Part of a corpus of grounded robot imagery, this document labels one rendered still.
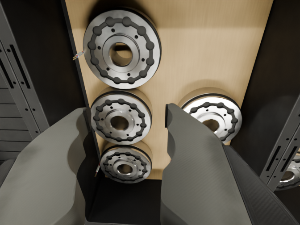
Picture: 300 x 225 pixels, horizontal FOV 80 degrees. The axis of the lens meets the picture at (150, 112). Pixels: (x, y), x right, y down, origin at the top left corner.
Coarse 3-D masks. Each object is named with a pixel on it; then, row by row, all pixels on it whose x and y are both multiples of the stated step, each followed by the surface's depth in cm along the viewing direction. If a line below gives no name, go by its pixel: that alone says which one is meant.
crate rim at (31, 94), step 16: (0, 0) 15; (0, 16) 16; (0, 32) 16; (16, 32) 17; (16, 48) 17; (16, 64) 18; (32, 80) 19; (32, 96) 20; (288, 112) 19; (288, 128) 20; (272, 144) 22; (272, 160) 23; (96, 224) 34; (112, 224) 34; (128, 224) 34; (144, 224) 34; (160, 224) 34
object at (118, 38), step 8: (112, 40) 22; (120, 40) 22; (128, 40) 22; (104, 48) 23; (136, 48) 22; (104, 56) 23; (136, 56) 23; (112, 64) 24; (120, 64) 24; (128, 64) 24; (136, 64) 24; (120, 72) 24
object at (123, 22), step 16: (96, 16) 21; (112, 16) 21; (128, 16) 21; (96, 32) 22; (112, 32) 22; (128, 32) 22; (144, 32) 22; (96, 48) 23; (144, 48) 23; (96, 64) 25; (144, 64) 24; (112, 80) 26; (128, 80) 26; (144, 80) 25
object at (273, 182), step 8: (296, 128) 20; (296, 136) 20; (288, 144) 21; (296, 144) 21; (288, 152) 22; (296, 152) 22; (280, 160) 23; (288, 160) 23; (280, 168) 23; (272, 176) 24; (280, 176) 24; (272, 184) 25
